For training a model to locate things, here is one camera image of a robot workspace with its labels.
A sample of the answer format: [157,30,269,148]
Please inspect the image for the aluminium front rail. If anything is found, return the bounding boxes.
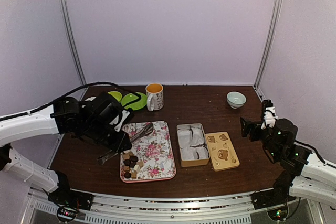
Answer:
[26,179,326,224]

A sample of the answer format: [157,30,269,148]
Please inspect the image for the beige bear tin lid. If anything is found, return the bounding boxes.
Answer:
[205,132,240,172]

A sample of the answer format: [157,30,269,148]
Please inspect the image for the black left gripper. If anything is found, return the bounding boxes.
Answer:
[82,120,132,153]

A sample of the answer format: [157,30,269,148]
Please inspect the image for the left aluminium frame post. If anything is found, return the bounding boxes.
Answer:
[59,0,87,85]

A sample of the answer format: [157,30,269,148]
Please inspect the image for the right aluminium frame post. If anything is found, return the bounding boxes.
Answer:
[254,0,283,92]

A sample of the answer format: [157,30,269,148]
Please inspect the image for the floral rectangular tray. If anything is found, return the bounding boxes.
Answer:
[120,121,176,183]

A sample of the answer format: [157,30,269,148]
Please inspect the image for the white chocolate cube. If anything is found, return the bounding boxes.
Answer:
[133,165,141,172]

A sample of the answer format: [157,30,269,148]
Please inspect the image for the green plastic plate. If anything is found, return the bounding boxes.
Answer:
[121,92,147,111]

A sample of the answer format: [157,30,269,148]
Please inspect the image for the pale blue ceramic bowl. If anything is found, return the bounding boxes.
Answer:
[226,91,247,109]

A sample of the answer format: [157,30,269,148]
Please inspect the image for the white mug orange inside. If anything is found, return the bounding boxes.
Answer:
[145,83,164,112]

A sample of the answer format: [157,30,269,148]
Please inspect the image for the beige bear tin box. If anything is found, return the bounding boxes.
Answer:
[176,123,210,168]

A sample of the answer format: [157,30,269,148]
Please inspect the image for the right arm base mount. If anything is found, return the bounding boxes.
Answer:
[251,189,296,210]

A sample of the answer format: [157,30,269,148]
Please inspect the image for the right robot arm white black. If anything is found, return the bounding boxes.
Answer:
[240,100,335,209]

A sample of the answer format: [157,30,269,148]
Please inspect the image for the dark round chocolate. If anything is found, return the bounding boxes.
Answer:
[124,172,132,179]
[130,156,139,163]

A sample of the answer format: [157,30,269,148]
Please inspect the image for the white black bowl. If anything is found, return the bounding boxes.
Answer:
[84,97,96,102]

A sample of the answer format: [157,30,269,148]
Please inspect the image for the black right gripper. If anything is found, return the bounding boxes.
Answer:
[240,116,281,160]

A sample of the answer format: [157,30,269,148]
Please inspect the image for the dark round chocolate front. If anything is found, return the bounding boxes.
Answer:
[124,172,132,179]

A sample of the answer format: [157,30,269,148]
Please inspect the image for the aluminium frame post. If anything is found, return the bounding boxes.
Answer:
[59,0,87,85]
[254,0,283,92]

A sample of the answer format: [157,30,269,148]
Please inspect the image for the green plastic bowl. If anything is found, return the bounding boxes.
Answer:
[108,91,122,102]

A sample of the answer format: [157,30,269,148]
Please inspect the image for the metal tongs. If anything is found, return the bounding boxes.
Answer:
[97,122,154,165]

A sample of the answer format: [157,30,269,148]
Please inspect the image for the tan chocolate square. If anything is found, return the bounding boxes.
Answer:
[131,171,138,179]

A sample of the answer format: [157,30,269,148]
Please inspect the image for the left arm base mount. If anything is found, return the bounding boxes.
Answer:
[47,190,94,210]

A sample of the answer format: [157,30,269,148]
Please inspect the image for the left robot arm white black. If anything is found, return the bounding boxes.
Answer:
[1,92,134,206]

